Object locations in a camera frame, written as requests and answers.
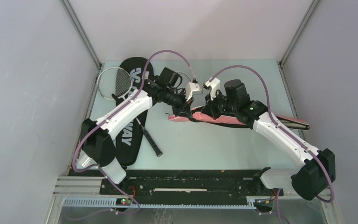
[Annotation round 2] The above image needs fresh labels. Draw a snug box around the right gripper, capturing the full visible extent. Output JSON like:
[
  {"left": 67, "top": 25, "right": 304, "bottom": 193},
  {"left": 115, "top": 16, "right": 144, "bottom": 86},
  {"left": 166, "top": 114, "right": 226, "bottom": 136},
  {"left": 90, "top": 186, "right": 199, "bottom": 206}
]
[{"left": 203, "top": 89, "right": 238, "bottom": 119}]

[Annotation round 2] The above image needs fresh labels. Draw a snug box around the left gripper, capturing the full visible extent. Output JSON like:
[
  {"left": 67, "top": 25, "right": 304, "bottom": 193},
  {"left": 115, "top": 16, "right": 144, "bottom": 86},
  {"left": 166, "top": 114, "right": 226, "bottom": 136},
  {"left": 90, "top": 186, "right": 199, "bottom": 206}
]
[{"left": 163, "top": 88, "right": 194, "bottom": 119}]

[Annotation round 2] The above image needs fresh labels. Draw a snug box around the pink sport racket bag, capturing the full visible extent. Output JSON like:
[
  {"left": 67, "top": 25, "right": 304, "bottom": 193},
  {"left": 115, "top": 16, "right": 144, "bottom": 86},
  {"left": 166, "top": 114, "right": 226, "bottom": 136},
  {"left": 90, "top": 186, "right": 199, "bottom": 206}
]
[{"left": 167, "top": 106, "right": 310, "bottom": 130}]

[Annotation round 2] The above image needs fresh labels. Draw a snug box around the black racket bag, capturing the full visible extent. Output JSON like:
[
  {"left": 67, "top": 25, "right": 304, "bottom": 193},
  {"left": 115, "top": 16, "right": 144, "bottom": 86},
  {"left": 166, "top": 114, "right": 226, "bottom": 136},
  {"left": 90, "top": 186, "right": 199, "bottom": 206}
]
[{"left": 116, "top": 57, "right": 148, "bottom": 167}]

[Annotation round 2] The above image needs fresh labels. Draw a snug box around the white shuttlecock tube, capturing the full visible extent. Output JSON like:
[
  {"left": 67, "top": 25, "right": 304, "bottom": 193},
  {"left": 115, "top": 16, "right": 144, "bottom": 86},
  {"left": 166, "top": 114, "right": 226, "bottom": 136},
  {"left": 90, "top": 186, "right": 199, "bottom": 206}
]
[{"left": 76, "top": 151, "right": 96, "bottom": 169}]

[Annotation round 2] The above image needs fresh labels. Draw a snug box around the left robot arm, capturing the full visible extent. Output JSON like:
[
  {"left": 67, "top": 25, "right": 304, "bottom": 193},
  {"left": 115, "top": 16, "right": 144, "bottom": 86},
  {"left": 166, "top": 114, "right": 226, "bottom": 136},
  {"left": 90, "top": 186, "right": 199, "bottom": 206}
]
[{"left": 72, "top": 67, "right": 152, "bottom": 194}]

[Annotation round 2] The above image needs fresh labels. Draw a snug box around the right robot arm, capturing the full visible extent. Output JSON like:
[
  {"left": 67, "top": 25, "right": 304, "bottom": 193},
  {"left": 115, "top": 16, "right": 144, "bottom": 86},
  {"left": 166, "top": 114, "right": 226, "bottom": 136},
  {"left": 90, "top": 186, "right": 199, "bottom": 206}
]
[{"left": 203, "top": 78, "right": 335, "bottom": 201}]

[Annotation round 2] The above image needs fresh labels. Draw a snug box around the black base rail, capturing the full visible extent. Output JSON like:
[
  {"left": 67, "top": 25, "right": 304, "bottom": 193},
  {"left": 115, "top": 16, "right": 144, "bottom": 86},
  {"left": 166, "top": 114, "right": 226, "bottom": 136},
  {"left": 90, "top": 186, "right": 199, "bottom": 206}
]
[{"left": 98, "top": 169, "right": 283, "bottom": 207}]

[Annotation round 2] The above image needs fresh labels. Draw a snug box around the right aluminium frame post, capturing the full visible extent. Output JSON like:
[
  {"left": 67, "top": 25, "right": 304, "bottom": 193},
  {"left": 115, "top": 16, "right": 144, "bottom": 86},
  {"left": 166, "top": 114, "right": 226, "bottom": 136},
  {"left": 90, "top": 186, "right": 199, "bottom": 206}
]
[{"left": 279, "top": 0, "right": 322, "bottom": 67}]

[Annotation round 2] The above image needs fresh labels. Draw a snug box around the aluminium frame post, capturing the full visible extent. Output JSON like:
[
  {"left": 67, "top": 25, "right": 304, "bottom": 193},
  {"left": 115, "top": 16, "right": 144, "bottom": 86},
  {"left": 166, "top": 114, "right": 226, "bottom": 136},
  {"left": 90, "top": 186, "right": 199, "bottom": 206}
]
[
  {"left": 60, "top": 0, "right": 104, "bottom": 144},
  {"left": 279, "top": 0, "right": 322, "bottom": 67}
]

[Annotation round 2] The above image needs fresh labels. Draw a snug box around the left aluminium frame post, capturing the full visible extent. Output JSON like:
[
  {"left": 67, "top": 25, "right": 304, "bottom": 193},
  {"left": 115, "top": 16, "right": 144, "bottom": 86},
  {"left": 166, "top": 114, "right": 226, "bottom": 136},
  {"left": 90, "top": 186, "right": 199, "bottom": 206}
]
[{"left": 60, "top": 0, "right": 104, "bottom": 144}]

